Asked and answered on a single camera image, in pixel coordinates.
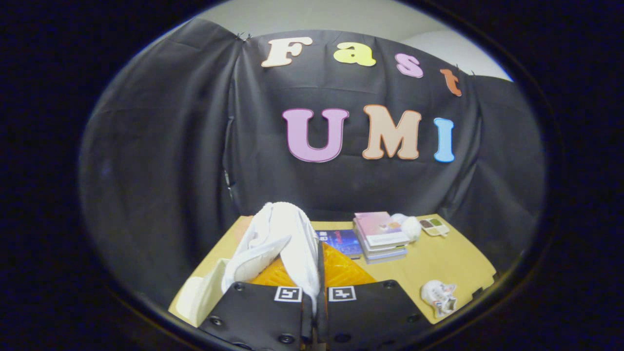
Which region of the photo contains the pale blue book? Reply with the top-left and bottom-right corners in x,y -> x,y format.
363,247 -> 408,264

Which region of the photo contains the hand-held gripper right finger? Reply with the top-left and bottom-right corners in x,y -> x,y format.
317,241 -> 430,351

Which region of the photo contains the dark blue book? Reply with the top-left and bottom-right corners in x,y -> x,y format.
316,229 -> 364,260

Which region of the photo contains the small paint palette tray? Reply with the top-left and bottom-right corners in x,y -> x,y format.
419,218 -> 450,238

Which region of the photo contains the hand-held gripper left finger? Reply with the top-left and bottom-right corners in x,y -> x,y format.
197,261 -> 312,351

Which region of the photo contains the pink cover book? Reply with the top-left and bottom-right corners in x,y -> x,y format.
354,212 -> 410,248

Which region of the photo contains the black backdrop cloth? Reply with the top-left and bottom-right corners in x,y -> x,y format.
78,18 -> 546,312

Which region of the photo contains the white striped shoe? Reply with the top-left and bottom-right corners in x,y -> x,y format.
421,279 -> 459,319

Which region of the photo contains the white plush toy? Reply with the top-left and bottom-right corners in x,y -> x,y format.
390,213 -> 422,243

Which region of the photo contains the white book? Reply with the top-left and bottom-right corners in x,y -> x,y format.
358,235 -> 409,255

